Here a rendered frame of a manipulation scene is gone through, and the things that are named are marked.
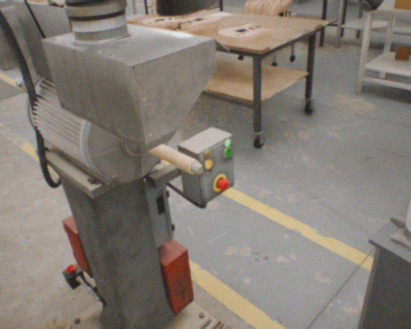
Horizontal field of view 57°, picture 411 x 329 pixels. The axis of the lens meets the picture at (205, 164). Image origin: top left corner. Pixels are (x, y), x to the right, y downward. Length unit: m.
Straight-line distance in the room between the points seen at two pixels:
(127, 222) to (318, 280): 1.29
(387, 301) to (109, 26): 1.37
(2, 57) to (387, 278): 1.44
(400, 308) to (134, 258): 0.98
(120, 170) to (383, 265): 1.01
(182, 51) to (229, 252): 1.87
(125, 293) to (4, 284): 1.27
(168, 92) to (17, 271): 2.16
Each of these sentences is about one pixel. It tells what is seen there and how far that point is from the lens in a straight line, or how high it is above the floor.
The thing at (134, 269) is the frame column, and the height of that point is 0.68.
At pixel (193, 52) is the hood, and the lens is 0.64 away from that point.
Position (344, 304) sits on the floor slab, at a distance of 2.18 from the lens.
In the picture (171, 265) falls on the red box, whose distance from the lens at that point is 1.51.
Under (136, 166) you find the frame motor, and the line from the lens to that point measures 1.00.
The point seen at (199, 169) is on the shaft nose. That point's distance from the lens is 0.80.
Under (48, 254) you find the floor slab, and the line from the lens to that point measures 2.66.
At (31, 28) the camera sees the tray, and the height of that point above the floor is 1.51.
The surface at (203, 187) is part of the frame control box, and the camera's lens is 1.19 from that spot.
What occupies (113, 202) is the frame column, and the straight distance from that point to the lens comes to 1.21.
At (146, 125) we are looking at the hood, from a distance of 0.60.
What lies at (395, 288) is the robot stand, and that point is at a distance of 1.59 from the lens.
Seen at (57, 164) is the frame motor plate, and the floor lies 1.12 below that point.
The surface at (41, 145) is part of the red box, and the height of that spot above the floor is 1.17.
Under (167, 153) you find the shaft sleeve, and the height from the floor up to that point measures 1.26.
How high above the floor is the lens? 1.68
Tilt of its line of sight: 32 degrees down
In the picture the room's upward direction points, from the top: 5 degrees counter-clockwise
